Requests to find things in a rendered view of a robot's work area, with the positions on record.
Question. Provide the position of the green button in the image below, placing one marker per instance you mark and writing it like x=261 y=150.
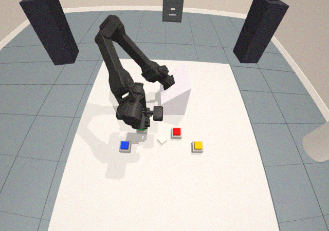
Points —
x=144 y=131

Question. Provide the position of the red button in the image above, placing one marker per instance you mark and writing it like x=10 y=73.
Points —
x=176 y=133

